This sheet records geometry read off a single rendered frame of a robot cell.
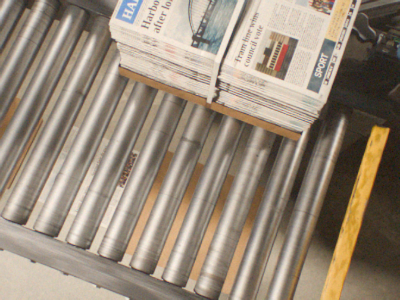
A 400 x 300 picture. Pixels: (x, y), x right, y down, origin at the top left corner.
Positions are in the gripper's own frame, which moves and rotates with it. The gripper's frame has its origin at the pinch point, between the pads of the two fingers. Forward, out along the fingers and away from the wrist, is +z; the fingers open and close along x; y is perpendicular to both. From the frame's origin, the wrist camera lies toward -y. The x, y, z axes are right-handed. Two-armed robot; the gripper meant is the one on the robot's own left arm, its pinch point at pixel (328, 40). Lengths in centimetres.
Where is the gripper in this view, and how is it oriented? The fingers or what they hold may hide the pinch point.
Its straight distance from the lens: 118.7
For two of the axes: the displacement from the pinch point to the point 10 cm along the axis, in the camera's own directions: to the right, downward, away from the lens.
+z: -9.3, -3.6, 0.5
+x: -3.6, 9.0, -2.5
